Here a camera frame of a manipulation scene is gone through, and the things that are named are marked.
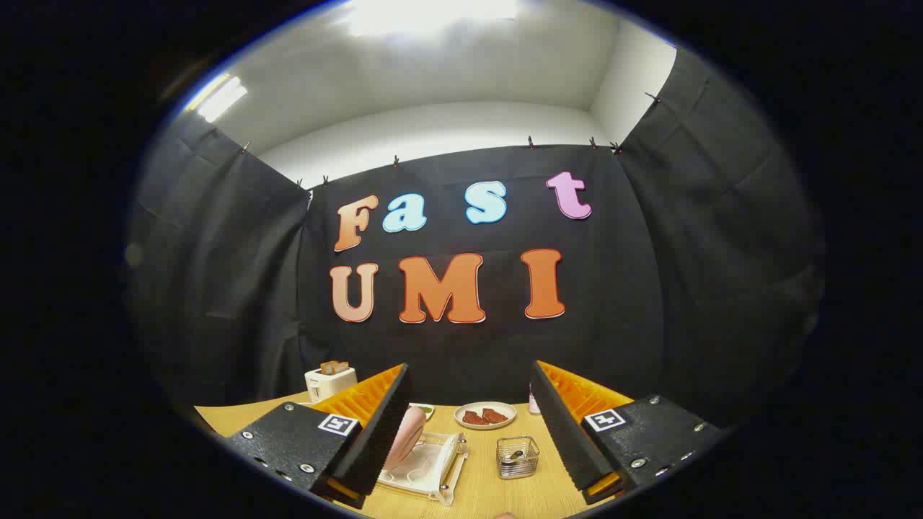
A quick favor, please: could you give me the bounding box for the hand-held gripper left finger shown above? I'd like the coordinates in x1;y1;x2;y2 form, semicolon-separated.
225;363;413;510

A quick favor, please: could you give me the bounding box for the black backdrop cloth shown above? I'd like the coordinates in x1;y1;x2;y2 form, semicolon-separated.
123;47;826;433

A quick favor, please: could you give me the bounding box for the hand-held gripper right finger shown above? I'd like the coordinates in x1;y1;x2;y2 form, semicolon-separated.
530;360;722;505

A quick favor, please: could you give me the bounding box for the metal wire basket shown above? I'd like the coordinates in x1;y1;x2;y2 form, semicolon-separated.
496;435;541;480

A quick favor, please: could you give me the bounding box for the white plate with meat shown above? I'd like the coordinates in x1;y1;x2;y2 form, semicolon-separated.
454;402;518;431

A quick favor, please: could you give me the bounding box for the white toaster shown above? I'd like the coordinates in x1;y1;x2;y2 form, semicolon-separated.
304;366;358;403

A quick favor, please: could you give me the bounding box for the pink plate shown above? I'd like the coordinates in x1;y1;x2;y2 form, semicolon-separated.
382;406;428;471

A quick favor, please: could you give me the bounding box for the white wire dish rack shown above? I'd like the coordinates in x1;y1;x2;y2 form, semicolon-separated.
375;430;469;507

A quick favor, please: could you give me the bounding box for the ceiling light panel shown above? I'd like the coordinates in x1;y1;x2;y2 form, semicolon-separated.
193;75;249;124

